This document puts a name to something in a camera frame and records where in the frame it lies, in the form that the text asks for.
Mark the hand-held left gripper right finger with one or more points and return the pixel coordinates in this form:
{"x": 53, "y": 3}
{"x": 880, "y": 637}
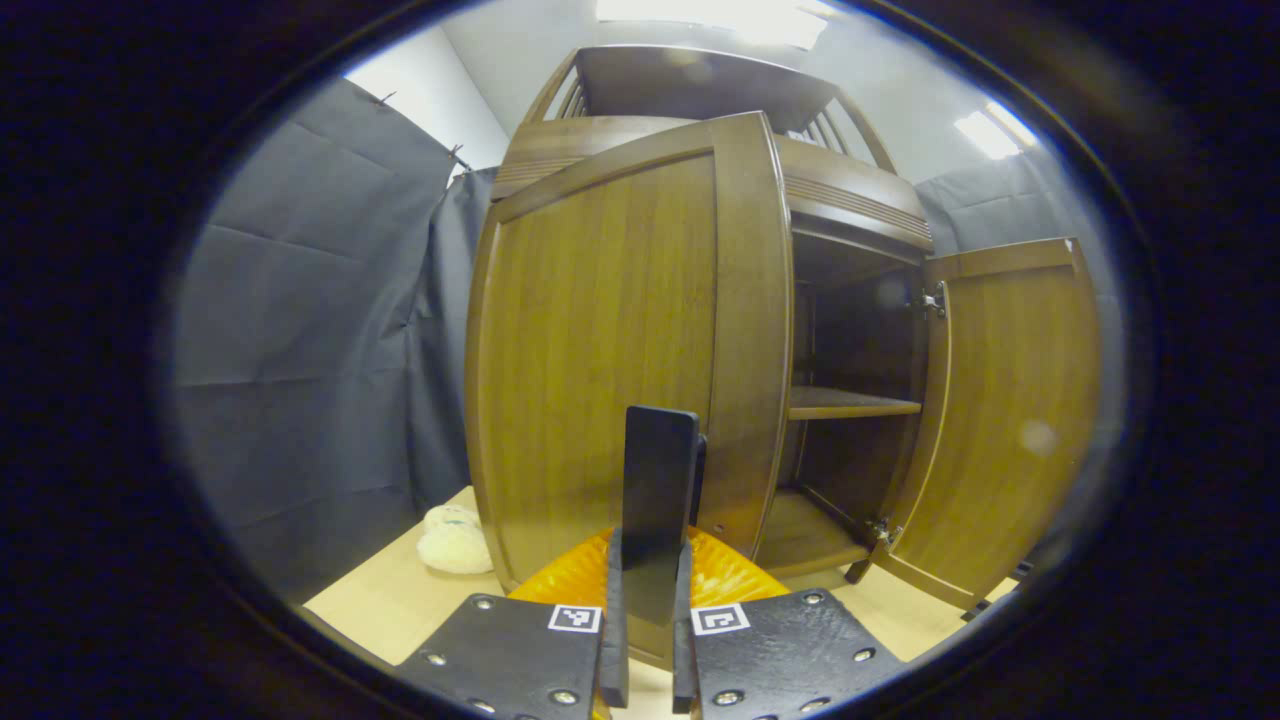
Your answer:
{"x": 780, "y": 650}

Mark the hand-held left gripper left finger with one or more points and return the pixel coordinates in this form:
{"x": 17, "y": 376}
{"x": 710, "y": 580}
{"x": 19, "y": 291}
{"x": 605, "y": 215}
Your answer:
{"x": 520, "y": 655}

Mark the wooden cabinet door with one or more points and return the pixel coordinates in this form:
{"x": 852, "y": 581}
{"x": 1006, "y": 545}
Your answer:
{"x": 1000, "y": 400}
{"x": 600, "y": 350}

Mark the wooden double-door shoe cabinet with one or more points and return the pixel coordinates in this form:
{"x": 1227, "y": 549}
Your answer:
{"x": 860, "y": 340}

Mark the wooden inner cabinet shelf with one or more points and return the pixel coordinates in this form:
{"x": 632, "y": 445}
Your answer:
{"x": 850, "y": 403}

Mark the cream plush toy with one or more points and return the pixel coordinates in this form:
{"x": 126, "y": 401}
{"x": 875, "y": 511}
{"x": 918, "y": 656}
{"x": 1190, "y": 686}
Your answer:
{"x": 455, "y": 545}

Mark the black backdrop cloth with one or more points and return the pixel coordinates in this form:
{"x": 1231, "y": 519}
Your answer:
{"x": 300, "y": 350}

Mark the small ceiling light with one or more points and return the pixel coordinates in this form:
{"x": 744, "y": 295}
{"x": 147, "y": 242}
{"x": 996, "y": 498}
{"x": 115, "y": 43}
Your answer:
{"x": 995, "y": 130}

